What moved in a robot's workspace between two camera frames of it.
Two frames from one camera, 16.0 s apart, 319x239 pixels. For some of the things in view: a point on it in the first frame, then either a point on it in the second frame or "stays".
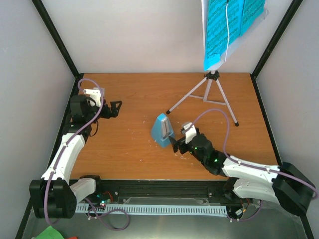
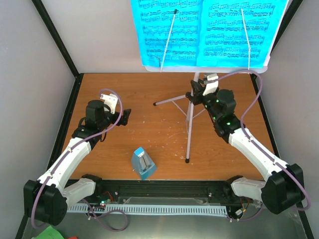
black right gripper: (175, 143) to (196, 93)
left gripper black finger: (115, 106) to (125, 117)
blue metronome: (161, 129) to (142, 164)
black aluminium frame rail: (180, 191) stays
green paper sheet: (50, 233) stays
